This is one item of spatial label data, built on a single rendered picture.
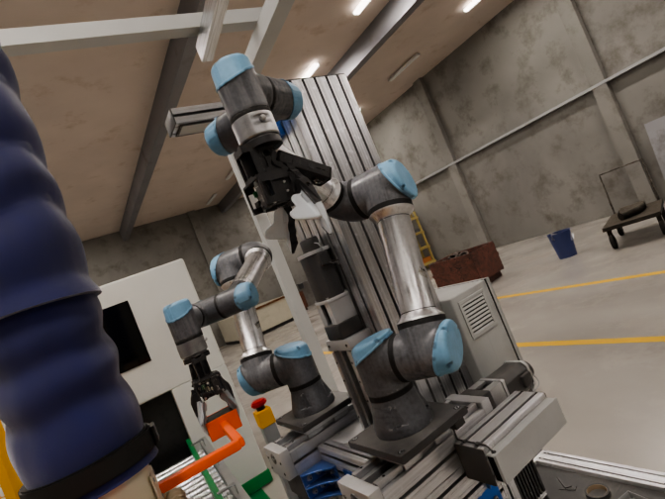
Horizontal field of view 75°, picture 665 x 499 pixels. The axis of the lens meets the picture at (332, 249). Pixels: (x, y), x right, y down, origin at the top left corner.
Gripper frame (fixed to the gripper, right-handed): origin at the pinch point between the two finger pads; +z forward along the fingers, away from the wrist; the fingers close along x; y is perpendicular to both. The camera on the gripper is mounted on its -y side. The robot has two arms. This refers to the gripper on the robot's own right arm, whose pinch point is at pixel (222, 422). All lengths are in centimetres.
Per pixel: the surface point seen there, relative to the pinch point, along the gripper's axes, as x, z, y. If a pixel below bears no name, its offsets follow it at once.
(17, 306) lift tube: -26, -42, 42
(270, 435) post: 21, 29, -64
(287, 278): 132, -31, -292
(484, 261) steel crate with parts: 551, 76, -473
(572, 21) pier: 981, -308, -411
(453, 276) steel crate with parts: 511, 83, -519
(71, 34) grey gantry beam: 13, -207, -131
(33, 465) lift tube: -32, -17, 38
